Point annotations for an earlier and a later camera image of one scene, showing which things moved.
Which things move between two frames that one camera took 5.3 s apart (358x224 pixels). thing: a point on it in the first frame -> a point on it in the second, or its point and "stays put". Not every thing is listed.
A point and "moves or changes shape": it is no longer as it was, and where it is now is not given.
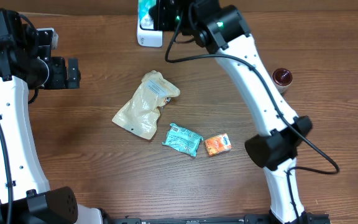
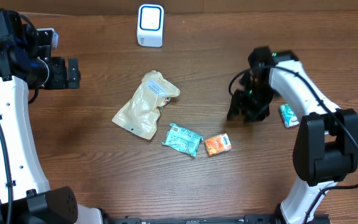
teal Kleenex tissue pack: [146, 21] moves or changes shape
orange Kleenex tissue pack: [217, 144] stays put
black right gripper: [163, 15] -> [240, 104]
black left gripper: [61, 81] stays put
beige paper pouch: [140, 116] stays put
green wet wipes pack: [183, 140] stays put
